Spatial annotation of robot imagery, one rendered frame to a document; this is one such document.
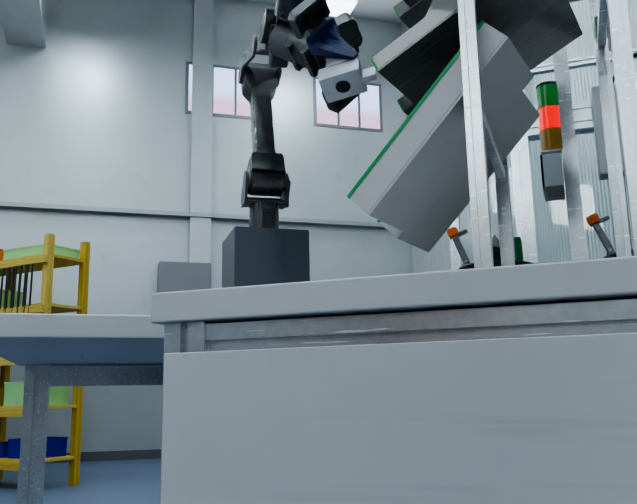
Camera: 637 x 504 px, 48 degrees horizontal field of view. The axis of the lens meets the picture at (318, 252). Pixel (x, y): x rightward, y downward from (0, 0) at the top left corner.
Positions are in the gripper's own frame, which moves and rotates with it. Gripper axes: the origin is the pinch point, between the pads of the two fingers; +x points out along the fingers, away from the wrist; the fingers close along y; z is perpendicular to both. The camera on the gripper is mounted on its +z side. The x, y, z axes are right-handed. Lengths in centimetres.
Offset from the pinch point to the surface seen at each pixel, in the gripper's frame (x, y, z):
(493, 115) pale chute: 23.4, 5.7, 4.9
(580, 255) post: 17, 62, 24
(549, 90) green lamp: -5, 43, 47
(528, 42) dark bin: 16.6, 6.9, 20.9
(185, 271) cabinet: -681, 580, 36
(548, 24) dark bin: 18.6, 5.0, 23.4
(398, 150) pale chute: 21.0, 0.6, -9.8
